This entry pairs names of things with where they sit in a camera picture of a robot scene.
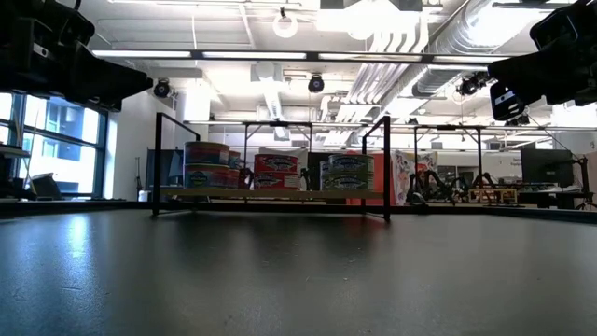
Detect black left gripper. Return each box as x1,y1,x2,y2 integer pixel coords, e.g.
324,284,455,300
0,44,154,112

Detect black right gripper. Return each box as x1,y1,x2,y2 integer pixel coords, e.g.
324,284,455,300
487,41,597,106

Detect red-labelled tuna can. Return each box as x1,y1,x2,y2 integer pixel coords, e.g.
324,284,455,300
253,171,300,190
253,153,300,174

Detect black box with label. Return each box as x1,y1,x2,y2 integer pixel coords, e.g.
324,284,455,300
489,81,528,121

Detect LED light strip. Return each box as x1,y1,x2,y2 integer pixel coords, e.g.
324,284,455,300
90,49,192,59
317,52,423,63
201,50,308,61
432,55,498,63

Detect large window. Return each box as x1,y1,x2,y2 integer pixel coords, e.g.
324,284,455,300
0,91,109,200

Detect dark monitor screen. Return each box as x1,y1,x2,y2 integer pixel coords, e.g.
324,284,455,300
146,148,186,188
521,147,575,188

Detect black tripod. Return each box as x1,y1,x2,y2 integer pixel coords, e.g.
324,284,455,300
576,156,596,211

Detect wooden rack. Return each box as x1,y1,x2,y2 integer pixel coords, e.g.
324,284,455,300
468,187,519,204

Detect black background robot arms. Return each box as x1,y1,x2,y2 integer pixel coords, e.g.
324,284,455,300
405,170,467,206

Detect colourful printed fabric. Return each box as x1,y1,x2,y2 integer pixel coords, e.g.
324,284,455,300
391,149,439,204

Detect red panel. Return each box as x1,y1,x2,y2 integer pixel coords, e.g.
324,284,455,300
347,151,397,206

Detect black table mat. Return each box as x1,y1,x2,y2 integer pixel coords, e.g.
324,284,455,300
0,212,597,336

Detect black ceiling camera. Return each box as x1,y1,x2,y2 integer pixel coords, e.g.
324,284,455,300
306,73,326,94
455,72,491,97
152,77,173,99

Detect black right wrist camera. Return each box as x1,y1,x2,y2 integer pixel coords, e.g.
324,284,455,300
529,2,597,51

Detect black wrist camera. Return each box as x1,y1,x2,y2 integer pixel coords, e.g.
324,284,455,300
529,2,597,51
0,0,97,48

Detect silver ventilation duct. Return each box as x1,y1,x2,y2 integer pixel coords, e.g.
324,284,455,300
410,0,551,97

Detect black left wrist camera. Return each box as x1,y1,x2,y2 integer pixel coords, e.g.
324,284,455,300
0,0,97,48

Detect black metal rig frame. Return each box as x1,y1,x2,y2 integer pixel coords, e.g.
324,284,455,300
412,124,484,197
242,120,312,188

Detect black aluminium table frame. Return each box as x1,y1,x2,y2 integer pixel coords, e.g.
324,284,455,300
0,49,597,223

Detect white ring light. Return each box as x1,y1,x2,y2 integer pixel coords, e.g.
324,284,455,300
271,11,299,40

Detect wooden shelf with black frame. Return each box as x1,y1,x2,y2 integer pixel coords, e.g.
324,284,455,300
151,111,392,223

